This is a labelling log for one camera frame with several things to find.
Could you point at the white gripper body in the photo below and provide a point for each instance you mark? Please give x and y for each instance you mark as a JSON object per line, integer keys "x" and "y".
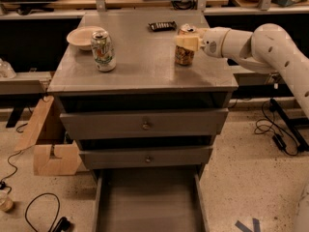
{"x": 214, "y": 43}

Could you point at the orange soda can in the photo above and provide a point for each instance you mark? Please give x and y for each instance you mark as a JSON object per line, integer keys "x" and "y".
{"x": 184, "y": 56}

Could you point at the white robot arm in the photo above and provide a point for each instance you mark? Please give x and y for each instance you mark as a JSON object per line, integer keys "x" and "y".
{"x": 250, "y": 185}

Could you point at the green white soda can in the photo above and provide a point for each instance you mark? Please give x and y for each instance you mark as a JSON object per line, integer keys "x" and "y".
{"x": 103, "y": 51}

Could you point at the grey drawer cabinet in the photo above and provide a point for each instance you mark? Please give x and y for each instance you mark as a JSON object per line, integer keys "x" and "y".
{"x": 146, "y": 77}

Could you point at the top grey drawer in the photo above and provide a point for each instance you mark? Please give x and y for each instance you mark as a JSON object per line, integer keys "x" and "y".
{"x": 149, "y": 123}

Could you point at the middle grey drawer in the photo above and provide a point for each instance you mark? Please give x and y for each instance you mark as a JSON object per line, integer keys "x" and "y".
{"x": 146, "y": 157}

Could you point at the bottom grey open drawer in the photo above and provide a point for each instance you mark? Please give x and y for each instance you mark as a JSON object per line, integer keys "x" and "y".
{"x": 155, "y": 199}

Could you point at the dark snack bar wrapper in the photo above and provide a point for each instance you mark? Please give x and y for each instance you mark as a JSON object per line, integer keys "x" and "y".
{"x": 163, "y": 26}

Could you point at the white bowl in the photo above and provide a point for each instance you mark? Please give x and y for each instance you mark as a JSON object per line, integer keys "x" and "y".
{"x": 81, "y": 37}

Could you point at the wooden block stand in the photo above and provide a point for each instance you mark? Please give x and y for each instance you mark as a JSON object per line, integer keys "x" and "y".
{"x": 45, "y": 134}

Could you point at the clear plastic cup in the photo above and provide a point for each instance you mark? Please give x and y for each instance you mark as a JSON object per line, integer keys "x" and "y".
{"x": 6, "y": 203}

